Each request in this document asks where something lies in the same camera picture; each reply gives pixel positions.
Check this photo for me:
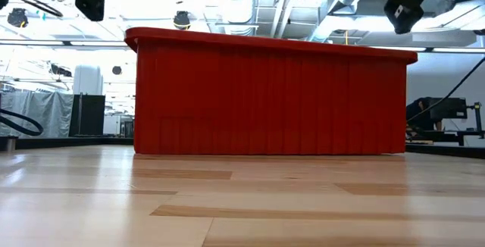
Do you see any red plastic bin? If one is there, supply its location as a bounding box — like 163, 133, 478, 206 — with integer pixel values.
124, 26, 419, 155

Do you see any black ceiling spotlight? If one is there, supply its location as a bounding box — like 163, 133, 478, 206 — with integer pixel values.
173, 11, 191, 31
6, 7, 30, 29

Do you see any black hanging ceiling device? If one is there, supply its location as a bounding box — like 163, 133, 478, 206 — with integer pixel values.
50, 63, 73, 78

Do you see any white cylindrical tank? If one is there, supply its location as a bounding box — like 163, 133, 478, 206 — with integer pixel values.
74, 65, 103, 95

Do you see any person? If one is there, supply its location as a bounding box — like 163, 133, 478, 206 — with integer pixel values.
405, 96, 444, 133

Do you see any black monitor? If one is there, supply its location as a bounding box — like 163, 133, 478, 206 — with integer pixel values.
430, 97, 468, 120

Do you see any black cabinet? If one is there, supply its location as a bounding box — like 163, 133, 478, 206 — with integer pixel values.
68, 94, 106, 138

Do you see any grey curtain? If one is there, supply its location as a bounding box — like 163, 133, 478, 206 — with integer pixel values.
0, 90, 75, 139

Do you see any black workbench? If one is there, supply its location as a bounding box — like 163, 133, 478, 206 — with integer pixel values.
407, 128, 485, 147

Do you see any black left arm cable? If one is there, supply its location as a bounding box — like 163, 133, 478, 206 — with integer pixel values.
10, 0, 64, 18

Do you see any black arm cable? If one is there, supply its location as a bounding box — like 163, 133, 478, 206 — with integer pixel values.
10, 0, 64, 18
407, 55, 485, 124

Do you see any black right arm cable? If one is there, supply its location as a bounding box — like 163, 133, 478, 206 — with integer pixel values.
407, 55, 485, 124

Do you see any black looped cable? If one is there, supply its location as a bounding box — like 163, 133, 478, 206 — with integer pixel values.
0, 107, 45, 137

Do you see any black table border rail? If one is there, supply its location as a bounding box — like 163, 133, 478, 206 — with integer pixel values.
405, 143, 485, 160
0, 136, 134, 152

